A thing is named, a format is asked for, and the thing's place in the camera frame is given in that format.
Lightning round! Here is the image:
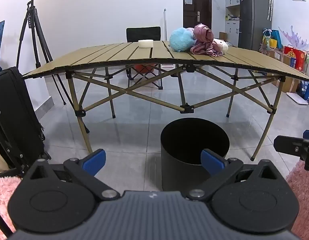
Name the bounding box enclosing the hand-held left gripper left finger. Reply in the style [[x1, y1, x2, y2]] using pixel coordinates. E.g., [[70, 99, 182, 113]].
[[22, 149, 121, 202]]

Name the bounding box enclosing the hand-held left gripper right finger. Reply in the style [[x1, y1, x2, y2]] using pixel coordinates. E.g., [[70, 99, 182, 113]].
[[186, 149, 286, 202]]

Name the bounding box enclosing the black round bin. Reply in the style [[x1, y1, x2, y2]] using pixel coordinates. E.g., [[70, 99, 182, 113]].
[[160, 117, 230, 192]]

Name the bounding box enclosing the purple woven pouch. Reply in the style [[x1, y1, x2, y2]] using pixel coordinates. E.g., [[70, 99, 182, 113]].
[[190, 41, 224, 57]]

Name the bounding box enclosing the blue plush toy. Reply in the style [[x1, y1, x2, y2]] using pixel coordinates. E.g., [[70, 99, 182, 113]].
[[169, 27, 196, 53]]

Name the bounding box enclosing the white floor scale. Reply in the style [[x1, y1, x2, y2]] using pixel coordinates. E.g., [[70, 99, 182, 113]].
[[287, 92, 309, 105]]

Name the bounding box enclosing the blue patterned bag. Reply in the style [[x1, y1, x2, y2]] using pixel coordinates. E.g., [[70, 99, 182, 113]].
[[301, 80, 309, 103]]

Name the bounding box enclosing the large cardboard box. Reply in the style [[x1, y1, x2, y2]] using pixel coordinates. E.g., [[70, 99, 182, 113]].
[[282, 76, 301, 93]]

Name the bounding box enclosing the red gift box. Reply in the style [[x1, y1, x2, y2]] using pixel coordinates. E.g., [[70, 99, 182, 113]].
[[283, 45, 307, 70]]

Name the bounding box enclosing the pink fluffy fabric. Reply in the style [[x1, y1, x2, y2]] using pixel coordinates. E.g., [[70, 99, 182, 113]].
[[0, 160, 309, 233]]

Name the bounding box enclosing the blue gift bag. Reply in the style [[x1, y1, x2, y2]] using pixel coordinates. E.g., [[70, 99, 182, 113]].
[[270, 29, 284, 50]]

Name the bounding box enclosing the black suitcase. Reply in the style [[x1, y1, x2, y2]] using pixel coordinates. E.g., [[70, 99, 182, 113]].
[[0, 66, 51, 178]]

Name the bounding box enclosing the tan folding table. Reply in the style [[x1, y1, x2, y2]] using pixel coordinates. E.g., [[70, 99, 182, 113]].
[[21, 41, 309, 161]]

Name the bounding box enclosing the white yellow plush toy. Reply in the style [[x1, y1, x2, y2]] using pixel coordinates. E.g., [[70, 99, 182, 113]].
[[213, 38, 229, 55]]

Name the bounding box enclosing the white lower cabinet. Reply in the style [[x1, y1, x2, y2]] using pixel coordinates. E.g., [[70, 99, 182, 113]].
[[225, 20, 242, 47]]

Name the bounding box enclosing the grey fridge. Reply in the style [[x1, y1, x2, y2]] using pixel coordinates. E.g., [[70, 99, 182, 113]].
[[238, 0, 272, 52]]

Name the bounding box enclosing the black folding chair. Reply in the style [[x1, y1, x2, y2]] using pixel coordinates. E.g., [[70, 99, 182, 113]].
[[126, 26, 164, 90]]

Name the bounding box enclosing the black tripod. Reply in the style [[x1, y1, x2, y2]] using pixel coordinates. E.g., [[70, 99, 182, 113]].
[[16, 0, 90, 134]]

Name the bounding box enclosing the dark brown door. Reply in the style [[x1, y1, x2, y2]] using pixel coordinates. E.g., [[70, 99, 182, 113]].
[[183, 0, 212, 29]]

